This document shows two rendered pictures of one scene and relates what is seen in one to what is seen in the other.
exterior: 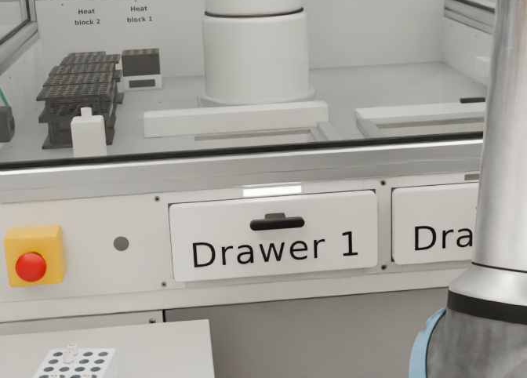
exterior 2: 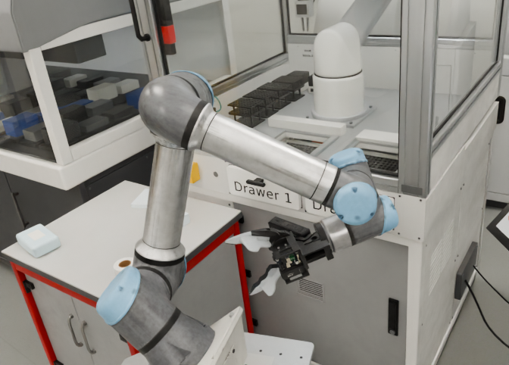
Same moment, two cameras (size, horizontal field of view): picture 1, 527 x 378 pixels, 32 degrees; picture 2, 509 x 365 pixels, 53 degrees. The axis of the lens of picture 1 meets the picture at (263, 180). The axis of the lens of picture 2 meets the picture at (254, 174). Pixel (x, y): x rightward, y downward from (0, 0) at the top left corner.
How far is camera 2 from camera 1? 109 cm
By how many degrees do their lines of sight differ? 40
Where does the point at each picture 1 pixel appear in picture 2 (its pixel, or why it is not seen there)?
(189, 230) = (232, 176)
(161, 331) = (221, 210)
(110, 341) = (204, 208)
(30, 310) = (192, 188)
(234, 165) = not seen: hidden behind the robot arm
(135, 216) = (219, 165)
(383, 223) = not seen: hidden behind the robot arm
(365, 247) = (294, 201)
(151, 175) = not seen: hidden behind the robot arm
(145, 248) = (223, 178)
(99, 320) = (213, 198)
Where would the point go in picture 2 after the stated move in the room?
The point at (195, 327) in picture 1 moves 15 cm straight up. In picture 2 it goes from (232, 212) to (227, 175)
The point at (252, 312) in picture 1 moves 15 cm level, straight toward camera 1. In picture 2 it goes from (261, 212) to (235, 232)
